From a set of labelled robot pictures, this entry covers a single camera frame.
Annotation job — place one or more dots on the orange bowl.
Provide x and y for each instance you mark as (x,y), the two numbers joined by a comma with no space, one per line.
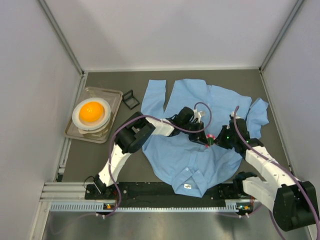
(91,111)

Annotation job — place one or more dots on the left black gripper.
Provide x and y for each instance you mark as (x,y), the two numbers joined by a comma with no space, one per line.
(198,130)

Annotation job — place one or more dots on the clear plastic tray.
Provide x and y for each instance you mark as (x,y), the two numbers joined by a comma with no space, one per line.
(99,136)

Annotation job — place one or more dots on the small black stand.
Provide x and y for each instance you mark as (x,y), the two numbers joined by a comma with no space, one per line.
(130,100)

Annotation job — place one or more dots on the light blue button shirt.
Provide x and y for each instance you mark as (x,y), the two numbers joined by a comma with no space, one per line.
(191,168)

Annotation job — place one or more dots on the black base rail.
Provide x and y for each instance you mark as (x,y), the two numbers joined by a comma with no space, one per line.
(160,194)

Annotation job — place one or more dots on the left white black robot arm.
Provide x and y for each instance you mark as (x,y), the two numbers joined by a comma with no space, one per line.
(132,135)

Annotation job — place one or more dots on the grey slotted cable duct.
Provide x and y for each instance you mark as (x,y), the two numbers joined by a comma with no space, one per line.
(86,207)

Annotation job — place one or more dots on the pink flower brooch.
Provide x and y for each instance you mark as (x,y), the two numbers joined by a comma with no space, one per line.
(210,140)

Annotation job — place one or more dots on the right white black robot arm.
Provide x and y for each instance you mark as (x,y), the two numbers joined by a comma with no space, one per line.
(293,203)

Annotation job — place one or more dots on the white plate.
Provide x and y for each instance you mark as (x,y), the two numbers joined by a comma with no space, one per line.
(85,126)

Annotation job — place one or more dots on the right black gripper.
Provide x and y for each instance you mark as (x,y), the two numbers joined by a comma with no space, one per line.
(223,138)

